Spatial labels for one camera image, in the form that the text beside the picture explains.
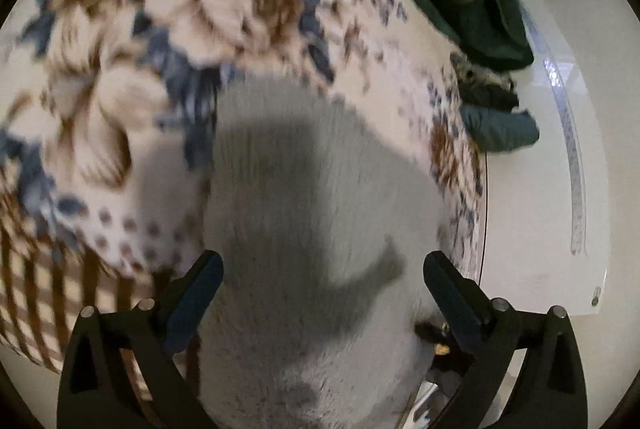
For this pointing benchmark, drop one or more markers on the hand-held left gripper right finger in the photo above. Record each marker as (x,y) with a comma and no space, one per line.
(452,306)

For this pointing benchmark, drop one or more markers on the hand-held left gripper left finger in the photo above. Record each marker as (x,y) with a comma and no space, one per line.
(192,304)

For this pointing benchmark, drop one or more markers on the light grey towel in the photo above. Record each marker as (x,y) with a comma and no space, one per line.
(310,209)

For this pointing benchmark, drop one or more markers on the white headboard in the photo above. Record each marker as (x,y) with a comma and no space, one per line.
(530,219)

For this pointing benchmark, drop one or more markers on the blue-grey garment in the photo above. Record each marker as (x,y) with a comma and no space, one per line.
(500,129)

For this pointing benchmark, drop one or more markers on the dark patterned garment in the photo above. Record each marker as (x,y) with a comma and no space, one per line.
(487,91)

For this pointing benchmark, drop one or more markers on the floral bed blanket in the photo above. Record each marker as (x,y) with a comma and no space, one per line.
(150,19)

